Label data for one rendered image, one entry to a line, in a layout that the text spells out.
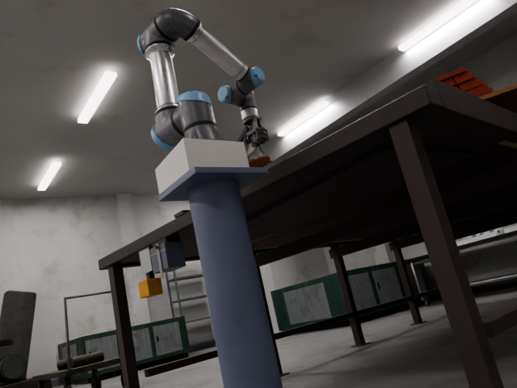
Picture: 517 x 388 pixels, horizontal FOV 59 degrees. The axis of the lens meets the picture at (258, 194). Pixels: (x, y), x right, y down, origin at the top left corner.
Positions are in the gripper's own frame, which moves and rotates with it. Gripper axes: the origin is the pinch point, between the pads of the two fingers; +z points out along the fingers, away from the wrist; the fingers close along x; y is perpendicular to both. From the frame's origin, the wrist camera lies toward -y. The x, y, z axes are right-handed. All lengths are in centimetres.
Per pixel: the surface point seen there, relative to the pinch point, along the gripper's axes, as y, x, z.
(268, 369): 33, -46, 78
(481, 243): -104, 487, 41
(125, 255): -85, -24, 21
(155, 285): -64, -21, 41
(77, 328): -730, 201, 34
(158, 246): -49, -26, 25
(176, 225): -34.9, -23.3, 18.6
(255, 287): 32, -44, 55
